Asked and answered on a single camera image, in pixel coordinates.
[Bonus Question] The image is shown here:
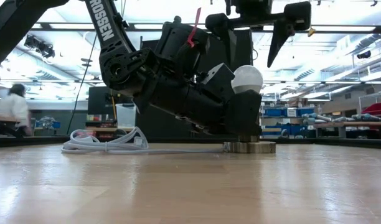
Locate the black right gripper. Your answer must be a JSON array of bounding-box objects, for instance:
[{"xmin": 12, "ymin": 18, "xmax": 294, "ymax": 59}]
[{"xmin": 204, "ymin": 0, "xmax": 313, "ymax": 73}]

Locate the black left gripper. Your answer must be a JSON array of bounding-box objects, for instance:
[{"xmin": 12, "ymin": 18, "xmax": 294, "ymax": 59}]
[{"xmin": 132, "ymin": 62, "xmax": 263, "ymax": 137}]

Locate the metal lamp base with socket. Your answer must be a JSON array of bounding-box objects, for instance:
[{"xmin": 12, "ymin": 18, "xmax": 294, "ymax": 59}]
[{"xmin": 222, "ymin": 134, "xmax": 277, "ymax": 154}]

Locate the white frosted lightbulb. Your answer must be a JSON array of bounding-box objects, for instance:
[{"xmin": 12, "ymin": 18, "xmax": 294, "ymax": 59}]
[{"xmin": 230, "ymin": 64, "xmax": 264, "ymax": 95}]

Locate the background wooden workbench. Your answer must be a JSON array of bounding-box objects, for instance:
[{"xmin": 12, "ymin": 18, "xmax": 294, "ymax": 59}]
[{"xmin": 314, "ymin": 121, "xmax": 381, "ymax": 139}]

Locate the black ceiling speaker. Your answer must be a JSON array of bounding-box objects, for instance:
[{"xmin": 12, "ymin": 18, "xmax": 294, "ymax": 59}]
[{"xmin": 356, "ymin": 49, "xmax": 372, "ymax": 60}]

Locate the clear plastic bin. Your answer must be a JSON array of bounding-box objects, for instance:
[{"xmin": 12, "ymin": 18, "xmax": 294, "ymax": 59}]
[{"xmin": 115, "ymin": 103, "xmax": 137, "ymax": 129}]

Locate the yellow upright tool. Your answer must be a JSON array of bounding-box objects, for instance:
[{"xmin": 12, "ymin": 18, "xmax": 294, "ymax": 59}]
[{"xmin": 109, "ymin": 93, "xmax": 118, "ymax": 123}]

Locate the rack with red bins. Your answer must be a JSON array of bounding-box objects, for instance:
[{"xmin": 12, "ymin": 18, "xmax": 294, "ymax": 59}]
[{"xmin": 360, "ymin": 101, "xmax": 381, "ymax": 116}]

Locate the black monitor screen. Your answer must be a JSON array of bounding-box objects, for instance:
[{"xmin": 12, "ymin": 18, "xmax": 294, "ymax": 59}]
[{"xmin": 87, "ymin": 86, "xmax": 135, "ymax": 116}]

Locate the black ceiling-mounted device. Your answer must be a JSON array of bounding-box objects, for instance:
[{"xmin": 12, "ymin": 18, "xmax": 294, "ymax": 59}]
[{"xmin": 23, "ymin": 34, "xmax": 56, "ymax": 59}]

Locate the person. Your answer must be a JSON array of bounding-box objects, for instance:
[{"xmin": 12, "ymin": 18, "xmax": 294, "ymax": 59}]
[{"xmin": 0, "ymin": 83, "xmax": 33, "ymax": 138}]

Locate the red cable tie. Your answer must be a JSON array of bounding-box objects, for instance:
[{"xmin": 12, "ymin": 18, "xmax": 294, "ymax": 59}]
[{"xmin": 186, "ymin": 7, "xmax": 202, "ymax": 49}]

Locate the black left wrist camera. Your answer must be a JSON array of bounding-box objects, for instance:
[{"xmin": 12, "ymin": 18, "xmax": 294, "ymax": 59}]
[{"xmin": 153, "ymin": 15, "xmax": 212, "ymax": 80}]

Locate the white power cable with switch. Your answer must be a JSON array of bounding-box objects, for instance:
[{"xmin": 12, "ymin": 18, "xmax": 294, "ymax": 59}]
[{"xmin": 60, "ymin": 126, "xmax": 225, "ymax": 156}]

